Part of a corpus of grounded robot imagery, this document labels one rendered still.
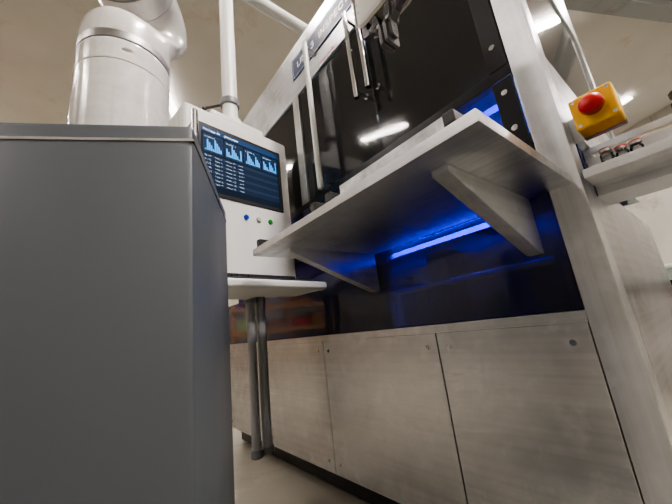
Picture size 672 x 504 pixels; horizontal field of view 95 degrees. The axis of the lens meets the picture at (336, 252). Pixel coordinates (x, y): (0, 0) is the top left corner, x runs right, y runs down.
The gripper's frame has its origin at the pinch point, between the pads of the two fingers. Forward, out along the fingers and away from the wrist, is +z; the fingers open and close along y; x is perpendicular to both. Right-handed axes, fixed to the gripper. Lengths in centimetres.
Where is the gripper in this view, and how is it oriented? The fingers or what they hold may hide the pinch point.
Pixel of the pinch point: (388, 37)
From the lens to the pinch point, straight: 66.3
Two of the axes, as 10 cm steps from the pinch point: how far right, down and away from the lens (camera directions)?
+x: -7.8, -0.6, -6.2
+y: -6.1, 2.6, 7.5
